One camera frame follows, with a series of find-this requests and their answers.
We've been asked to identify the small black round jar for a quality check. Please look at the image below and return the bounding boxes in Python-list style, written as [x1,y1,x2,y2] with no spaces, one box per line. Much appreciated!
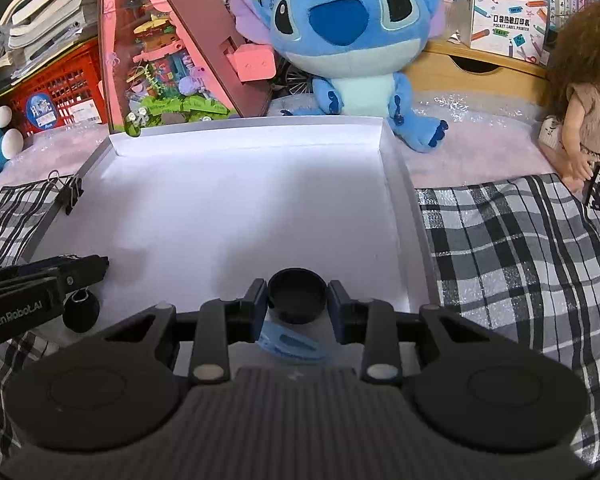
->
[62,288,100,334]

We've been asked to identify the white cardboard box tray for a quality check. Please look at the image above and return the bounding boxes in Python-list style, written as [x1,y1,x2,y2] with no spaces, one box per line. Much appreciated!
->
[24,116,438,328]

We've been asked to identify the black binder clip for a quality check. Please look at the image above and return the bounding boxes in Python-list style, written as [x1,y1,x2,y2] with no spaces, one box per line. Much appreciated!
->
[47,170,84,216]

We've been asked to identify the black white plaid cloth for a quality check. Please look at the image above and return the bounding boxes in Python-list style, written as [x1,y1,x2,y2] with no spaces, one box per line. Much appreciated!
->
[3,174,600,479]

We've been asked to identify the red plastic crate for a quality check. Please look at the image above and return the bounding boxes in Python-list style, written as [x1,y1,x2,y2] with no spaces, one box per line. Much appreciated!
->
[0,38,108,136]

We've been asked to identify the wooden drawer box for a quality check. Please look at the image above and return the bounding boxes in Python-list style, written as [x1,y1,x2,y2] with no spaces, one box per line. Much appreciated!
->
[404,40,546,104]

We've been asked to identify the pink triangular diorama house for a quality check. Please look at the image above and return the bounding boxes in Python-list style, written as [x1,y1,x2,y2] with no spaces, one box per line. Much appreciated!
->
[98,0,275,136]

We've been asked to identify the stack of books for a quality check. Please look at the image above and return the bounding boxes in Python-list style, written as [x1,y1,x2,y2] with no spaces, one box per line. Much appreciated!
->
[0,0,98,85]

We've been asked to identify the blue Stitch plush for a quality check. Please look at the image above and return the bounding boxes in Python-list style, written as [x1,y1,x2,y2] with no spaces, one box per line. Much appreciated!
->
[230,0,449,153]

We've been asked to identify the brown haired doll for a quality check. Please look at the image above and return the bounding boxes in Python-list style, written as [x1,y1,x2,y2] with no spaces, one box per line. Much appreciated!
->
[538,2,600,193]

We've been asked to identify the label printer box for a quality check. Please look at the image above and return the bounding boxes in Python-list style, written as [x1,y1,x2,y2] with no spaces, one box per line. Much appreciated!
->
[456,0,548,65]

